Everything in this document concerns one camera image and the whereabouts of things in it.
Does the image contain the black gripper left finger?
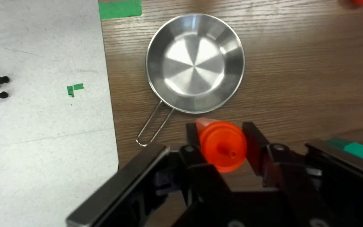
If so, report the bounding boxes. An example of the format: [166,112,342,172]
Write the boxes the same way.
[177,123,234,204]

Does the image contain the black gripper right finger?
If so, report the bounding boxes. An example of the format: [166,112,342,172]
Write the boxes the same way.
[241,122,317,204]

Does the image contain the silver metal pan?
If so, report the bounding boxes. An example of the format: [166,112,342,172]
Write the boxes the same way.
[134,13,247,149]

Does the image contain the green block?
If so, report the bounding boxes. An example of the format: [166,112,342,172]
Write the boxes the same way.
[327,138,363,162]

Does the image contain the green tape pieces on floor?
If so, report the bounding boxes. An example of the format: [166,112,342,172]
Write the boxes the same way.
[65,83,85,99]

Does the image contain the green tape strip on table edge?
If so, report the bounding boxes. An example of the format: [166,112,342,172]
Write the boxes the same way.
[98,0,143,21]

